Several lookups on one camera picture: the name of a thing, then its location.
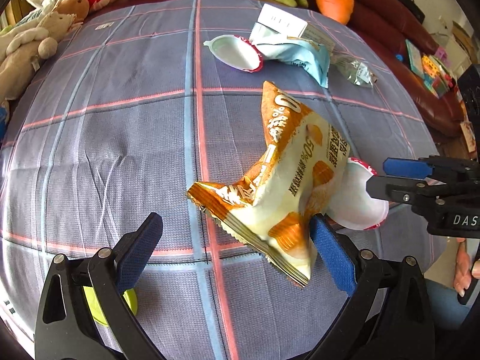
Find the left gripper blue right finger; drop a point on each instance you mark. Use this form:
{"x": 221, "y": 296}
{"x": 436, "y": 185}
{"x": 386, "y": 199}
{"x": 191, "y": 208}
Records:
{"x": 337, "y": 252}

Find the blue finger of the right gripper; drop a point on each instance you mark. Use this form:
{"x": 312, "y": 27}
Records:
{"x": 407, "y": 168}
{"x": 397, "y": 191}

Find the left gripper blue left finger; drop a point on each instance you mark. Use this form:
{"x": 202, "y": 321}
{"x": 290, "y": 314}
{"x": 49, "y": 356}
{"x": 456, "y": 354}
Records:
{"x": 133, "y": 251}

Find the white cup lid red rim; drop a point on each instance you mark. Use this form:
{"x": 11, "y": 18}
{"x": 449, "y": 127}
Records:
{"x": 351, "y": 206}

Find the orange white chip bag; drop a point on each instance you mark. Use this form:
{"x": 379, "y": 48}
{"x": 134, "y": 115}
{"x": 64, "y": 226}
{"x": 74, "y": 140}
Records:
{"x": 270, "y": 207}

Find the clear crinkled plastic wrapper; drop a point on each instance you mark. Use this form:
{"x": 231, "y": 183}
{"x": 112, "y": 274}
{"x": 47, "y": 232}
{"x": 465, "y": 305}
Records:
{"x": 353, "y": 70}

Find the light blue snack wrapper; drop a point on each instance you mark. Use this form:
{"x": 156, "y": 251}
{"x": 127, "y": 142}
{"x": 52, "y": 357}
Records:
{"x": 309, "y": 55}

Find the green white medicine box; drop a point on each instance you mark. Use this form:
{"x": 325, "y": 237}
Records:
{"x": 287, "y": 24}

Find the person's right hand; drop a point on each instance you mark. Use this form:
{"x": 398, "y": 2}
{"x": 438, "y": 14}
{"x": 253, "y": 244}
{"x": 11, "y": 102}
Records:
{"x": 465, "y": 270}

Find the yellow green ball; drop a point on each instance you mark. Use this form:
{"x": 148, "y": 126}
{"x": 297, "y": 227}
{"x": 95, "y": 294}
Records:
{"x": 103, "y": 309}

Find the teal children's book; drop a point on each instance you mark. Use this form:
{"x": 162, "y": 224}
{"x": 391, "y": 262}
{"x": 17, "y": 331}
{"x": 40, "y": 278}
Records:
{"x": 415, "y": 59}

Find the plaid grey tablecloth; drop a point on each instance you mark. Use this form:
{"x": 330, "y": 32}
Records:
{"x": 131, "y": 111}

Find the white foil lid red rim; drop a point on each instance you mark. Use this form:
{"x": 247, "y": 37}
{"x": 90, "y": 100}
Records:
{"x": 236, "y": 52}

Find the white rabbit plush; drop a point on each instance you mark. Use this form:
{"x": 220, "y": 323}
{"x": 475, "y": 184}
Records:
{"x": 28, "y": 50}

